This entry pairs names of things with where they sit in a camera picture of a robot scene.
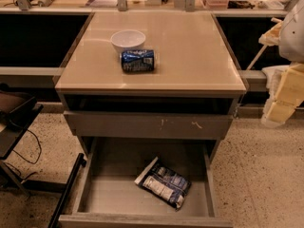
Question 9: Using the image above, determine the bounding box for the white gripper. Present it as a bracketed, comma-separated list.
[258, 22, 304, 128]

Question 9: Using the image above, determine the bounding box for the blue chip bag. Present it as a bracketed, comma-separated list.
[134, 157, 191, 210]

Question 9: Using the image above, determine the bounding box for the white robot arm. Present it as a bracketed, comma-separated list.
[258, 0, 304, 127]

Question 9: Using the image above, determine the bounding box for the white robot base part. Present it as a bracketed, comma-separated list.
[262, 65, 289, 89]

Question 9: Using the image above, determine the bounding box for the grey drawer cabinet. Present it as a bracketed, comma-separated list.
[55, 10, 246, 155]

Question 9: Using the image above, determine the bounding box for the open grey middle drawer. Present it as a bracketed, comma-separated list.
[59, 138, 233, 228]

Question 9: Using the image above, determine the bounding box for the closed grey top drawer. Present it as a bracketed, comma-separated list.
[64, 111, 232, 140]

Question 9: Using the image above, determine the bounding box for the blue soda can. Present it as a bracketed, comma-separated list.
[120, 49, 155, 73]

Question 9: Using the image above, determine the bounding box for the white ceramic bowl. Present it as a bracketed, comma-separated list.
[110, 29, 146, 53]

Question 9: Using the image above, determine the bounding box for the black cart left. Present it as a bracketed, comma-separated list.
[0, 89, 43, 196]

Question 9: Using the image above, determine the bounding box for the black bar handle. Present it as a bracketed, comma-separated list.
[47, 153, 86, 228]

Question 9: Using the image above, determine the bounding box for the black cable on floor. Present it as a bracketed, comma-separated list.
[3, 128, 43, 182]

